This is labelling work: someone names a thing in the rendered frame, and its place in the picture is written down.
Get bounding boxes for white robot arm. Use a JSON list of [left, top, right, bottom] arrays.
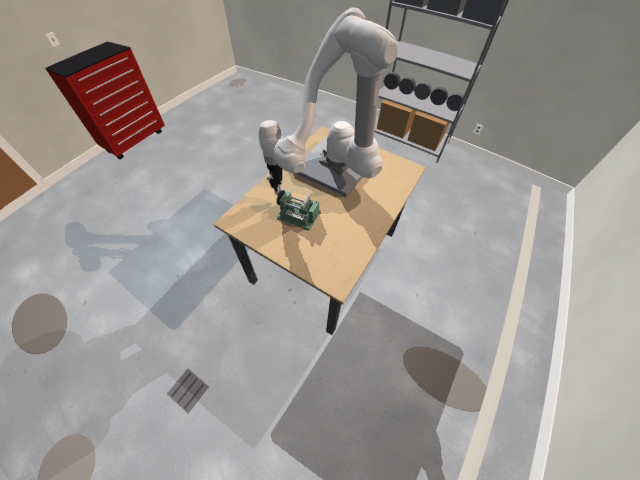
[[259, 8, 398, 178]]

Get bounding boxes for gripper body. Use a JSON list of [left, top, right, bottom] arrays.
[[266, 163, 281, 177]]

